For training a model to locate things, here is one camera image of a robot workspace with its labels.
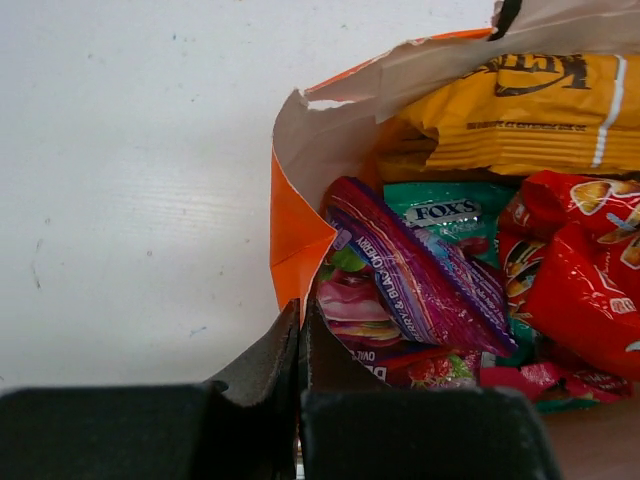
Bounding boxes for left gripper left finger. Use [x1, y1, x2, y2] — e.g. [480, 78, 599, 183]
[1, 301, 300, 479]

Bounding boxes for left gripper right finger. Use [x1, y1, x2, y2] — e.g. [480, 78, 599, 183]
[299, 301, 563, 479]

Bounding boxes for purple Fox's candy bag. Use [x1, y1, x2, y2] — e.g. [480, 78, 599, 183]
[314, 177, 517, 390]

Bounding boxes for teal Fox's candy bag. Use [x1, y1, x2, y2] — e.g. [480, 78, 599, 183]
[373, 182, 524, 362]

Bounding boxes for red snack packet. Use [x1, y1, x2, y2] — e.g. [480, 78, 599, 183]
[498, 171, 639, 381]

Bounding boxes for orange paper bag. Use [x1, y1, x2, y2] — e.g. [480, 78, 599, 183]
[270, 1, 639, 307]

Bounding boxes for yellow chips bag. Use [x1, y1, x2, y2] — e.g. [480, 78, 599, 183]
[375, 53, 639, 183]

